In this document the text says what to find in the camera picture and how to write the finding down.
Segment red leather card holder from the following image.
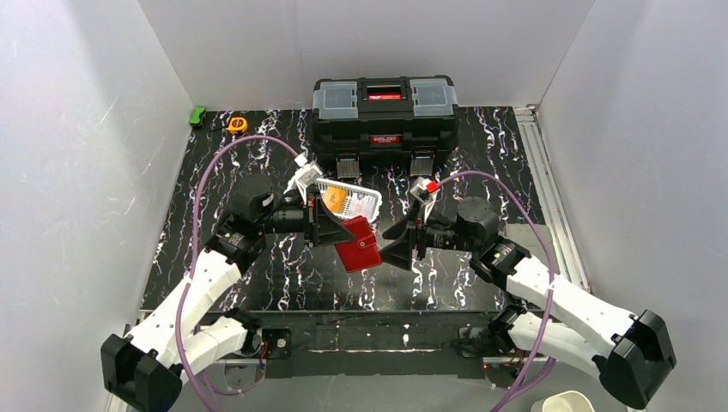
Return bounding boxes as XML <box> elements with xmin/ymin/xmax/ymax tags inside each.
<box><xmin>336</xmin><ymin>215</ymin><xmax>383</xmax><ymax>273</ymax></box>

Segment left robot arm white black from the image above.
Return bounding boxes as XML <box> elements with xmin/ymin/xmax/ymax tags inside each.
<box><xmin>100</xmin><ymin>175</ymin><xmax>355</xmax><ymax>411</ymax></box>

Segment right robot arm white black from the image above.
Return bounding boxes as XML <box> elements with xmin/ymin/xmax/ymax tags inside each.
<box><xmin>381</xmin><ymin>197</ymin><xmax>676</xmax><ymax>409</ymax></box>

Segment white VIP card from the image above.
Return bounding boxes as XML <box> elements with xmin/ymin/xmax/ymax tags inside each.
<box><xmin>344</xmin><ymin>193</ymin><xmax>379</xmax><ymax>222</ymax></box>

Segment white plastic basket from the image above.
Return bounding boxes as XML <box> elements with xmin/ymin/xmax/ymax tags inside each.
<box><xmin>315</xmin><ymin>179</ymin><xmax>382</xmax><ymax>223</ymax></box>

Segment orange tape measure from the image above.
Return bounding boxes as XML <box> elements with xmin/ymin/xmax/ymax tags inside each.
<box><xmin>227</xmin><ymin>117</ymin><xmax>248</xmax><ymax>135</ymax></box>

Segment black plastic toolbox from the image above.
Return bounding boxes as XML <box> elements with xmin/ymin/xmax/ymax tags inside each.
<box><xmin>308</xmin><ymin>75</ymin><xmax>460</xmax><ymax>179</ymax></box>

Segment green small object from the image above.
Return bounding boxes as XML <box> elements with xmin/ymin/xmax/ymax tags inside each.
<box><xmin>188</xmin><ymin>106</ymin><xmax>207</xmax><ymax>129</ymax></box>

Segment white cup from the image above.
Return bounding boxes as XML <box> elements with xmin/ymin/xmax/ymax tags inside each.
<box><xmin>531</xmin><ymin>391</ymin><xmax>595</xmax><ymax>412</ymax></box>

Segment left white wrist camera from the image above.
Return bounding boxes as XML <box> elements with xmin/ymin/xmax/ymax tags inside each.
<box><xmin>284</xmin><ymin>154</ymin><xmax>323</xmax><ymax>197</ymax></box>

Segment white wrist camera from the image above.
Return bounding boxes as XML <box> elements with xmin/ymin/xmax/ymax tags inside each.
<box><xmin>409</xmin><ymin>177</ymin><xmax>440</xmax><ymax>222</ymax></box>
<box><xmin>284</xmin><ymin>154</ymin><xmax>323</xmax><ymax>197</ymax></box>

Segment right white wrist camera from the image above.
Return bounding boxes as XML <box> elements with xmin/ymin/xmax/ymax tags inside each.
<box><xmin>409</xmin><ymin>177</ymin><xmax>440</xmax><ymax>222</ymax></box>

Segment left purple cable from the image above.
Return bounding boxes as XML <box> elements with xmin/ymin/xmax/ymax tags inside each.
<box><xmin>174</xmin><ymin>134</ymin><xmax>301</xmax><ymax>412</ymax></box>

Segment purple cable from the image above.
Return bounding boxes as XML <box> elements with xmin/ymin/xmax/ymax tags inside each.
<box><xmin>174</xmin><ymin>134</ymin><xmax>301</xmax><ymax>412</ymax></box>
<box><xmin>435</xmin><ymin>170</ymin><xmax>557</xmax><ymax>412</ymax></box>

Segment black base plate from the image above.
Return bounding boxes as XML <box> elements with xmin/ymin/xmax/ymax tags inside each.
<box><xmin>253</xmin><ymin>311</ymin><xmax>508</xmax><ymax>379</ymax></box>

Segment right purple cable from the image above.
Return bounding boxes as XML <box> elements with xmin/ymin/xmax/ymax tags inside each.
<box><xmin>435</xmin><ymin>170</ymin><xmax>557</xmax><ymax>412</ymax></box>

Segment aluminium rail frame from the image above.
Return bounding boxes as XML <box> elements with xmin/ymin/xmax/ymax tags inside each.
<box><xmin>107</xmin><ymin>106</ymin><xmax>646</xmax><ymax>412</ymax></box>

